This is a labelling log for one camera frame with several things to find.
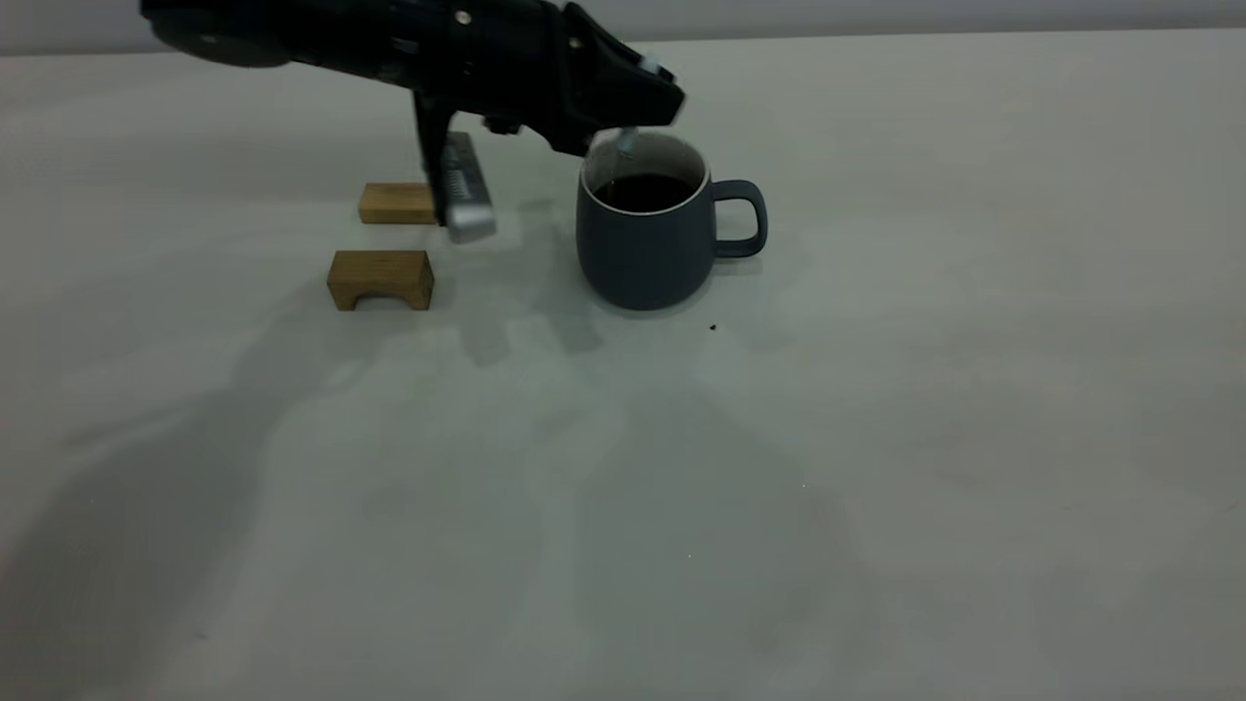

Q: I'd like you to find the black coffee liquid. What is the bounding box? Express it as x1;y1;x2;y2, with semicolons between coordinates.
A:
594;174;698;214

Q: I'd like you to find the spoon with pale blue handle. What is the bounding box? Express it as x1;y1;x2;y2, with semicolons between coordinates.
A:
611;56;675;163

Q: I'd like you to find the dark grey ceramic mug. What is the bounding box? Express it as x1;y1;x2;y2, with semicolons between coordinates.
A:
575;129;769;313

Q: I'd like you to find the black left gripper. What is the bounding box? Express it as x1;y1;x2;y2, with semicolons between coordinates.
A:
389;0;688;160

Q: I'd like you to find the arched wooden block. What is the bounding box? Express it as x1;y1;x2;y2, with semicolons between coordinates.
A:
326;249;435;314

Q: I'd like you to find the flat rectangular wooden block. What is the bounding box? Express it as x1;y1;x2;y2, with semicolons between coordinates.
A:
357;182;441;227

